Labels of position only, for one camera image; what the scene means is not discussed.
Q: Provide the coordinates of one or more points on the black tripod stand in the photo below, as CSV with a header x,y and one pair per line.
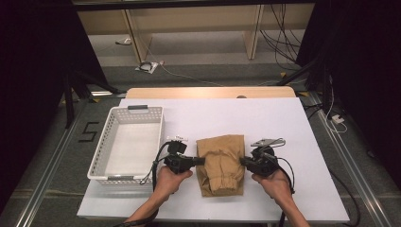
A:
x,y
68,104
326,94

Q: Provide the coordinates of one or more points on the yellow tape mark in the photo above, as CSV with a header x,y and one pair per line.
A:
x,y
304,93
95,100
282,74

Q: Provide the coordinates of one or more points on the black curtain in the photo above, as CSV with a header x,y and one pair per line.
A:
x,y
31,63
372,63

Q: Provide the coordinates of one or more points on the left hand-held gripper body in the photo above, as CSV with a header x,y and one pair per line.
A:
x,y
176,164

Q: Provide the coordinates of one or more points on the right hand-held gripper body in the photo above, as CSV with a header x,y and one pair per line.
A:
x,y
265,164

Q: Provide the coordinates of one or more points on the person's right hand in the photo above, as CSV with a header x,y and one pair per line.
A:
x,y
279,187

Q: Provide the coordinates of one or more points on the white table cover sheet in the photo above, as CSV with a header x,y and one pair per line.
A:
x,y
186,116

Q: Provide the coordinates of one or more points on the white power adapter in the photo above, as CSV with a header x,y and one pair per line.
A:
x,y
337,118

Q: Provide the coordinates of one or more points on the white perforated plastic basket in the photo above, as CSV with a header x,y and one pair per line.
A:
x,y
132,148

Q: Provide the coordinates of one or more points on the person's left hand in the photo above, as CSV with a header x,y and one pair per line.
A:
x,y
170,184

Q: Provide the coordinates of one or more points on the wooden shelf unit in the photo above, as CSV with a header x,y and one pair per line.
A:
x,y
195,17

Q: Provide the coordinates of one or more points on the tan pants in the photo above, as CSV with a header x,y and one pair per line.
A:
x,y
220,164

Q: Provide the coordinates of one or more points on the aluminium floor rail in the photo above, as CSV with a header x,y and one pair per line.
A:
x,y
355,176
47,176

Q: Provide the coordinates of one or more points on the small white floor object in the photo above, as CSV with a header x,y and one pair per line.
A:
x,y
126,41

